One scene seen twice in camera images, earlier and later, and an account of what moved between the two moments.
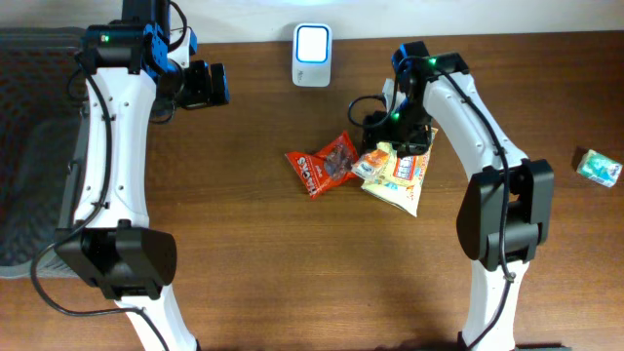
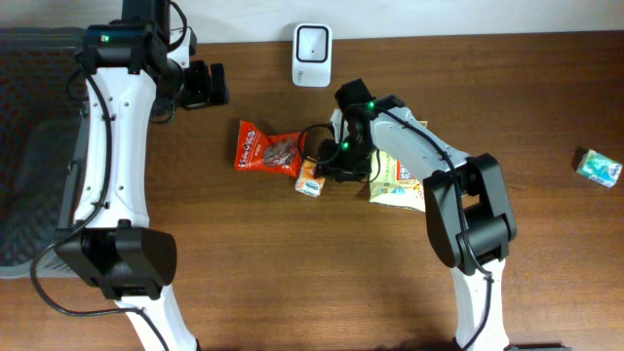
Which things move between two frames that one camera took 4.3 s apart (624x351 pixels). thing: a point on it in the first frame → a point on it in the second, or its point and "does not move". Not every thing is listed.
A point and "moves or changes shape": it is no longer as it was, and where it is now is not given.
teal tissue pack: (599, 168) does not move
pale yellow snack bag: (403, 183) does not move
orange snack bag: (330, 166) moves or changes shape
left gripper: (217, 84) does not move
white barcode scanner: (311, 58) does not move
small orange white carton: (372, 166) → (308, 183)
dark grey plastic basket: (40, 125) does not move
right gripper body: (407, 146) → (342, 172)
